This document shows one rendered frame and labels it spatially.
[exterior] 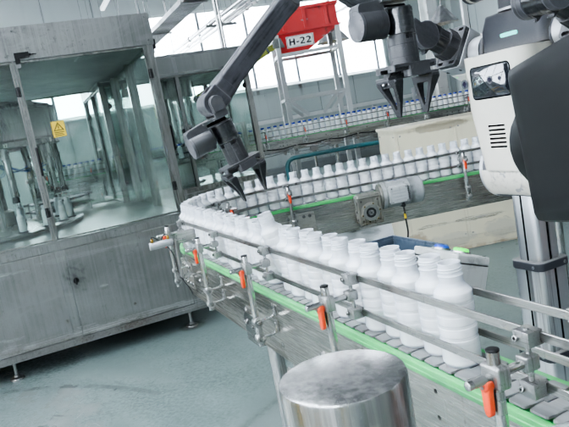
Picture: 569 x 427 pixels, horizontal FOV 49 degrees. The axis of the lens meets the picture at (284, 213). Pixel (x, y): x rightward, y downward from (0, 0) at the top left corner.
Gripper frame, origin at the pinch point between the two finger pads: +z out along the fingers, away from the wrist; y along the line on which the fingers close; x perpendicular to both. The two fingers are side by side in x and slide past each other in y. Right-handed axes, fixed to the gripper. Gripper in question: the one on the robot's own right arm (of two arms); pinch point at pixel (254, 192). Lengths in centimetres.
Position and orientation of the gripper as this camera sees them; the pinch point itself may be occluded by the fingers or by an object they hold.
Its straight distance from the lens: 158.4
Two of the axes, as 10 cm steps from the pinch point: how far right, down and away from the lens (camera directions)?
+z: 4.2, 8.8, 2.4
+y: -8.2, 4.8, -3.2
